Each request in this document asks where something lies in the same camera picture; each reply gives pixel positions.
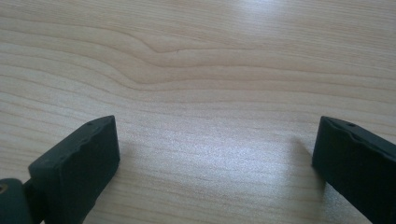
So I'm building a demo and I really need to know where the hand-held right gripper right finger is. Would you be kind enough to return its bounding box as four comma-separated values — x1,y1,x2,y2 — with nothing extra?
311,116,396,224

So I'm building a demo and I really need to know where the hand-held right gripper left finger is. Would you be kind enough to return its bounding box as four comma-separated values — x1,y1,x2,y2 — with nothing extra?
28,115,121,224

